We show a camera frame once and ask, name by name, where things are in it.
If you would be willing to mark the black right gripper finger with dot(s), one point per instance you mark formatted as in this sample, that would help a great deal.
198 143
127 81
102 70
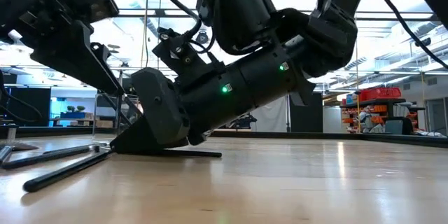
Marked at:
134 140

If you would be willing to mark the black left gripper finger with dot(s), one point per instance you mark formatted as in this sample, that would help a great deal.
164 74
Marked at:
70 52
105 59

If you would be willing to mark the thin black makeup brush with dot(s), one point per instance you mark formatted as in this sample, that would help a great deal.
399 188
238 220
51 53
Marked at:
196 153
63 173
45 156

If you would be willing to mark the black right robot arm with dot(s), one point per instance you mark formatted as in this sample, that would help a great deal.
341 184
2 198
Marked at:
252 84

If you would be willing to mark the wooden crates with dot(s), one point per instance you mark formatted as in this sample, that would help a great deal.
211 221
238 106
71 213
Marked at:
101 123

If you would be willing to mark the blue shelf with plants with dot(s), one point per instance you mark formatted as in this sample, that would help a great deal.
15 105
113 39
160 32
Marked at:
73 113

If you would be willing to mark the black partition panel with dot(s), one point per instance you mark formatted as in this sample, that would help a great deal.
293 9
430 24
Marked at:
305 115
29 106

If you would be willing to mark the black desk equipment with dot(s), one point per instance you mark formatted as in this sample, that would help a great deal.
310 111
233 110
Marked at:
243 122

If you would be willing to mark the white hanging cloth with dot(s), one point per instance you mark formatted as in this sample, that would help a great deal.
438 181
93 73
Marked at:
269 119

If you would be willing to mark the red storage bins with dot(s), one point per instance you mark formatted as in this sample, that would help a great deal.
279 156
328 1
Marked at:
379 94

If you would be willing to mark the storage shelf rack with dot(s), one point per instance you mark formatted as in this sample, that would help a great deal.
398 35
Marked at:
381 112

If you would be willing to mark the black overhead light bar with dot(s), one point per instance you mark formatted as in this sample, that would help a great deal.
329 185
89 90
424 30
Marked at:
385 15

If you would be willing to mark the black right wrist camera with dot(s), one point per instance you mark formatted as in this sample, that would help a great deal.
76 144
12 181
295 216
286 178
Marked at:
182 56

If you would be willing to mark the black ceiling camera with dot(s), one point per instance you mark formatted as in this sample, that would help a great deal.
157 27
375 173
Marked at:
202 38

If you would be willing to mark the black aluminium table frame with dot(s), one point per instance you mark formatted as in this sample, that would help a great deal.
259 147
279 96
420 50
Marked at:
315 136

